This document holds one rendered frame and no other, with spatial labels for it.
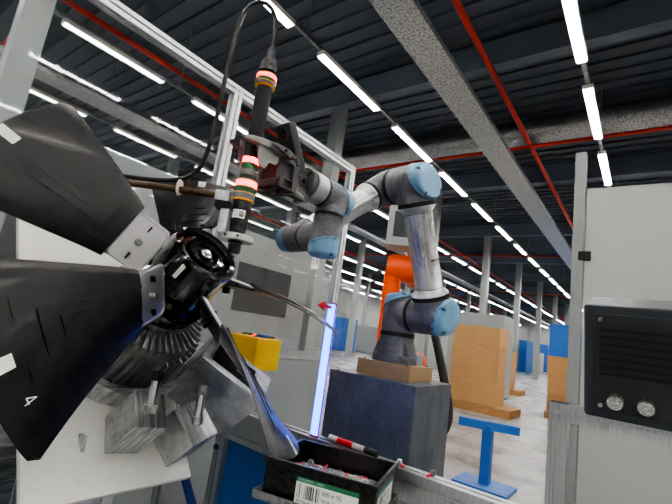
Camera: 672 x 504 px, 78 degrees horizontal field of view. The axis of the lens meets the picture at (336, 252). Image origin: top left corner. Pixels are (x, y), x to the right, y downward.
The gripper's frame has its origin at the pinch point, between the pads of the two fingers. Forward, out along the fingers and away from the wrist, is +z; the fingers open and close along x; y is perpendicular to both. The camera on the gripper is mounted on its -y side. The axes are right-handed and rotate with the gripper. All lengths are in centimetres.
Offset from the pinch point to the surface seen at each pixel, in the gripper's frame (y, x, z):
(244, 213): 15.4, -1.9, -2.7
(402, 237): -82, 171, -350
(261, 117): -5.4, -1.7, -2.2
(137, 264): 29.5, 2.5, 13.5
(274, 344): 41, 23, -41
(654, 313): 25, -66, -35
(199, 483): 99, 73, -62
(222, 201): 13.7, 1.4, 0.6
